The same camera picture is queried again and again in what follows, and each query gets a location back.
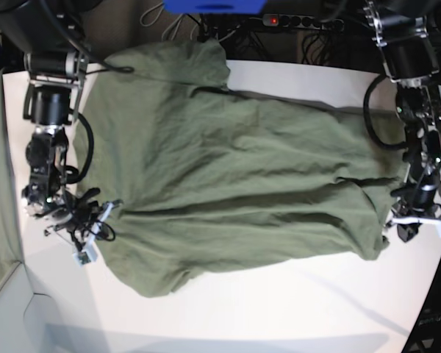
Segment blue box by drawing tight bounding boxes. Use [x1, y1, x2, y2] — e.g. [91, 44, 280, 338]
[163, 0, 266, 14]

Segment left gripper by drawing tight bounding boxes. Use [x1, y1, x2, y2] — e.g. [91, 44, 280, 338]
[384, 180, 441, 243]

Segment black power strip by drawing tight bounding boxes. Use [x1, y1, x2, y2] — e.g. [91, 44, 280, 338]
[262, 14, 345, 32]

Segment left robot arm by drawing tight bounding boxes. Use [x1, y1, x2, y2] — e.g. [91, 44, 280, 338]
[363, 1, 441, 242]

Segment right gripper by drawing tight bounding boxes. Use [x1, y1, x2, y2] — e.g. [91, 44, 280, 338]
[43, 188, 123, 253]

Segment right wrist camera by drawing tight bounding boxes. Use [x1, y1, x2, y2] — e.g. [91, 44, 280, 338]
[73, 246, 98, 267]

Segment green t-shirt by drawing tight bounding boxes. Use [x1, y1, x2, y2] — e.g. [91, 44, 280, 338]
[79, 41, 406, 297]

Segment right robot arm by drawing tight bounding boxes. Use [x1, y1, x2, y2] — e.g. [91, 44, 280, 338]
[0, 1, 134, 263]

